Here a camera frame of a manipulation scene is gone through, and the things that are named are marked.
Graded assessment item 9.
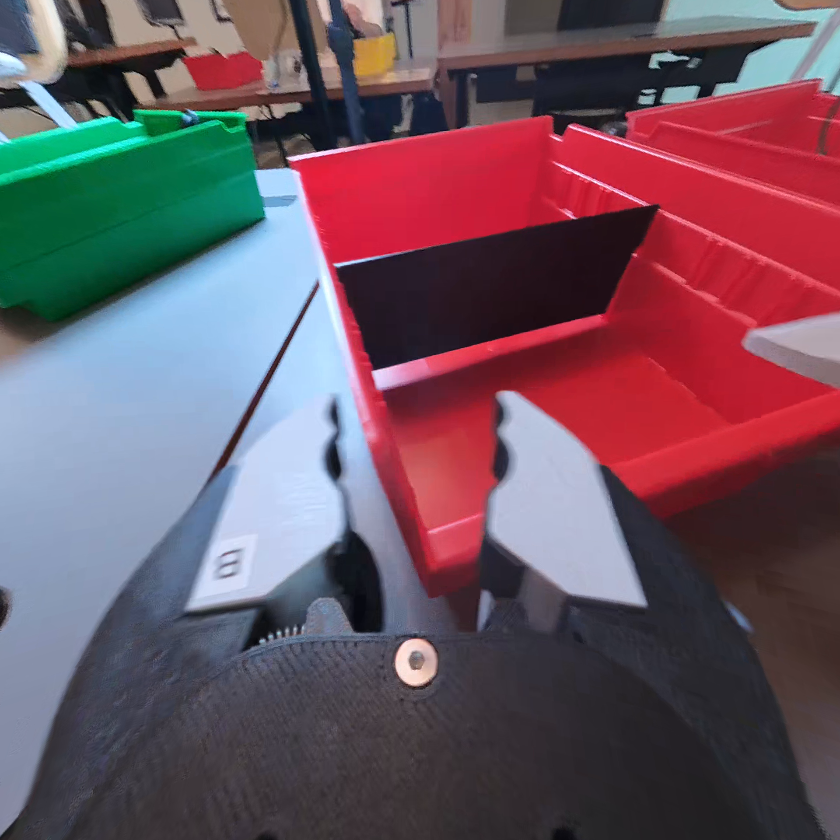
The red bin with black divider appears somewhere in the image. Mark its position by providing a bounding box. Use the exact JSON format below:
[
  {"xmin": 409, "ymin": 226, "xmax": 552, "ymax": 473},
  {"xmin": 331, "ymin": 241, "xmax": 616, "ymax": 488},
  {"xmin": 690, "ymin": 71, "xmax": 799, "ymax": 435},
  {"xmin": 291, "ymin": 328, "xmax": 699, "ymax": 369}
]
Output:
[{"xmin": 289, "ymin": 117, "xmax": 840, "ymax": 598}]

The black board with wooden rim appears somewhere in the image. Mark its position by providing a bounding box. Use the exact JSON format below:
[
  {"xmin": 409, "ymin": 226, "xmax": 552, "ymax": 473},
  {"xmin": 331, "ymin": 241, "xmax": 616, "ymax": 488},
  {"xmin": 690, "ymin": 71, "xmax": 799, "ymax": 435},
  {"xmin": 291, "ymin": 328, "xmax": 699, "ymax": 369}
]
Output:
[{"xmin": 0, "ymin": 0, "xmax": 67, "ymax": 83}]

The white tablet stand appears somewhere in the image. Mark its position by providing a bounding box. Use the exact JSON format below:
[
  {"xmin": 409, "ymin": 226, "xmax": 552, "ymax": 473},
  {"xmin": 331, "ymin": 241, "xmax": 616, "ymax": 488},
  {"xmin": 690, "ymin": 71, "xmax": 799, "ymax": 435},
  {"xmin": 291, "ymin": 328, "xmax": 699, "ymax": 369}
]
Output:
[{"xmin": 0, "ymin": 52, "xmax": 76, "ymax": 142}]

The yellow plastic bin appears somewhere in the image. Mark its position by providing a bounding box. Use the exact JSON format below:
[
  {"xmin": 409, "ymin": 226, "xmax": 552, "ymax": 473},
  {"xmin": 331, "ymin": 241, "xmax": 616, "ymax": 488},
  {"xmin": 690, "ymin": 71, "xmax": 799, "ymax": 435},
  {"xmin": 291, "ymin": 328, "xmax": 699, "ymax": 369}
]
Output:
[{"xmin": 353, "ymin": 33, "xmax": 398, "ymax": 77}]

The wooden desk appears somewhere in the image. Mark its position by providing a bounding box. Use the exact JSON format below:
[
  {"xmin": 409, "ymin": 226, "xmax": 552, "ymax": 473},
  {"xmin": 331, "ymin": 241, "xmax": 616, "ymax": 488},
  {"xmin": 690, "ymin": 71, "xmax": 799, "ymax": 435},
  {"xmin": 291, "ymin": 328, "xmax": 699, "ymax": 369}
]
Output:
[
  {"xmin": 141, "ymin": 66, "xmax": 439, "ymax": 155},
  {"xmin": 436, "ymin": 16, "xmax": 818, "ymax": 129}
]

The black divider panel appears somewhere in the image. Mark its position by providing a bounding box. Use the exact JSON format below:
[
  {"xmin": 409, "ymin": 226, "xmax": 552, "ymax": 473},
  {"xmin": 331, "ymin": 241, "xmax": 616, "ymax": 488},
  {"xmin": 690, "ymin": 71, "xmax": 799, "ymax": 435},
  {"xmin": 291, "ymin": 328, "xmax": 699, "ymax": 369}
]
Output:
[{"xmin": 335, "ymin": 205, "xmax": 659, "ymax": 370}]

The black tripod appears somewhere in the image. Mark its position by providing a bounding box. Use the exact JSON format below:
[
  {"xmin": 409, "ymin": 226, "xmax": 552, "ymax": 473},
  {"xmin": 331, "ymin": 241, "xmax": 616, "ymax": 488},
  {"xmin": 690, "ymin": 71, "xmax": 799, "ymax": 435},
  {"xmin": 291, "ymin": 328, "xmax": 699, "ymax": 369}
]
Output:
[
  {"xmin": 289, "ymin": 0, "xmax": 337, "ymax": 148},
  {"xmin": 328, "ymin": 0, "xmax": 366, "ymax": 142}
]

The green plastic bin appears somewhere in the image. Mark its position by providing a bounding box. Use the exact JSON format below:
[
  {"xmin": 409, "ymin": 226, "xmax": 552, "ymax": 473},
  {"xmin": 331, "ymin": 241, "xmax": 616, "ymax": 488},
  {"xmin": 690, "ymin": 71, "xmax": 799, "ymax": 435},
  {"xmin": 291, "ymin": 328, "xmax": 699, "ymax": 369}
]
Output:
[{"xmin": 0, "ymin": 110, "xmax": 265, "ymax": 322}]

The red plastic bin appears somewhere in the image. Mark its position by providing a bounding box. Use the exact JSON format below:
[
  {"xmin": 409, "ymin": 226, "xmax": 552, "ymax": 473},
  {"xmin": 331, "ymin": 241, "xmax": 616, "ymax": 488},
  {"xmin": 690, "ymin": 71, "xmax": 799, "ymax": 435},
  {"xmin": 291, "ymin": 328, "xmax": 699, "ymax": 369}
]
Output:
[
  {"xmin": 182, "ymin": 51, "xmax": 263, "ymax": 91},
  {"xmin": 625, "ymin": 79, "xmax": 840, "ymax": 207}
]

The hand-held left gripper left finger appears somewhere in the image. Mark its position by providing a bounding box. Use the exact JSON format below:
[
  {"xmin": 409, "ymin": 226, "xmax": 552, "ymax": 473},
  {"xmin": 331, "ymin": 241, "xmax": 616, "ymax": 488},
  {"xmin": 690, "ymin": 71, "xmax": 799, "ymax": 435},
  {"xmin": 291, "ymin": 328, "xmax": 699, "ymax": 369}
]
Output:
[{"xmin": 185, "ymin": 397, "xmax": 358, "ymax": 614}]

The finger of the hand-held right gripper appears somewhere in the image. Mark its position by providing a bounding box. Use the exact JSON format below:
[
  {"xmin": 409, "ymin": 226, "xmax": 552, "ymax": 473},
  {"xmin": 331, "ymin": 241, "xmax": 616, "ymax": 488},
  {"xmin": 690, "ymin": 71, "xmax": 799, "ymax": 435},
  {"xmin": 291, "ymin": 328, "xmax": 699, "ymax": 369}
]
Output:
[{"xmin": 742, "ymin": 314, "xmax": 840, "ymax": 388}]

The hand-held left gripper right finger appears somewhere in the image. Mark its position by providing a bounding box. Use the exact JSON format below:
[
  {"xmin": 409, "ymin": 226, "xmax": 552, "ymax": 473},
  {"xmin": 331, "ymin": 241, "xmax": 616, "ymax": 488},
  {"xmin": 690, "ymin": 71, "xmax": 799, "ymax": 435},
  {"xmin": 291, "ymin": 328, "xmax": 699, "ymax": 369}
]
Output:
[{"xmin": 478, "ymin": 390, "xmax": 649, "ymax": 632}]

